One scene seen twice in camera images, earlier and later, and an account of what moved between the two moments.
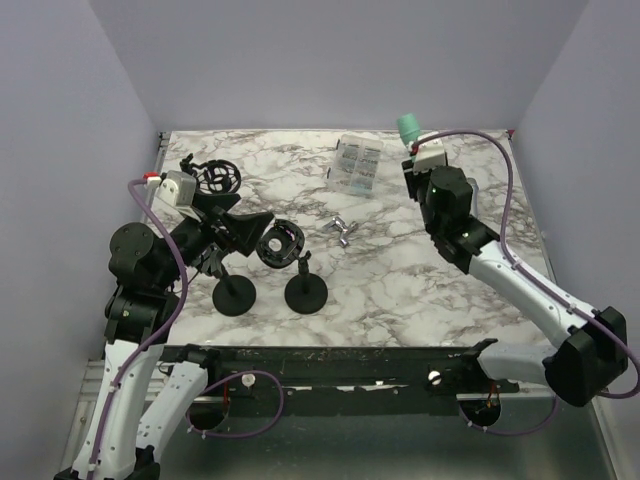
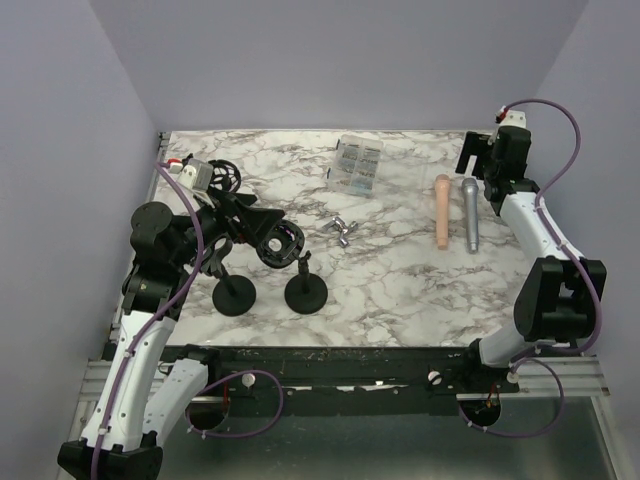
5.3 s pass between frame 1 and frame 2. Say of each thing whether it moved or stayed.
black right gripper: moved
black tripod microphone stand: stayed
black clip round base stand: stayed
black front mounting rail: stayed
